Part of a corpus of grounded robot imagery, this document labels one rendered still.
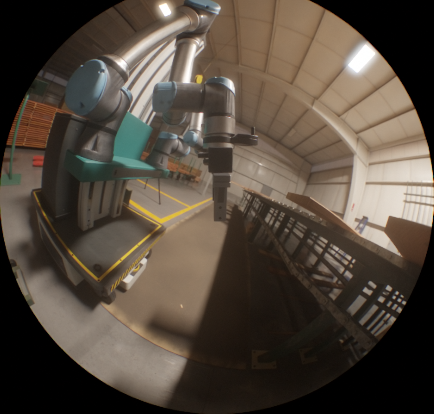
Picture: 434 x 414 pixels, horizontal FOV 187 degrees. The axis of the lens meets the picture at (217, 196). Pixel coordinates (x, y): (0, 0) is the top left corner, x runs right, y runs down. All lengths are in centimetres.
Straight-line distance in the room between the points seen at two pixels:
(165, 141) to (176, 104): 56
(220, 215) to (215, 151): 13
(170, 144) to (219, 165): 62
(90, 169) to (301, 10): 627
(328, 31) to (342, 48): 73
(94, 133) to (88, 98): 16
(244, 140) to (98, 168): 40
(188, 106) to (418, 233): 45
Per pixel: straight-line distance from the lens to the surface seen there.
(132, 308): 89
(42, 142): 449
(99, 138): 44
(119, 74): 36
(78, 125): 76
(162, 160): 84
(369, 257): 50
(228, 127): 30
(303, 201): 46
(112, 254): 68
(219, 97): 32
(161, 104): 30
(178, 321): 90
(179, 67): 50
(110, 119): 44
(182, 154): 96
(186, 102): 30
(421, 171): 776
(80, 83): 35
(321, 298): 62
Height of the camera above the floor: 81
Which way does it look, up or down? 8 degrees down
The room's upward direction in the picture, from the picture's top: 24 degrees clockwise
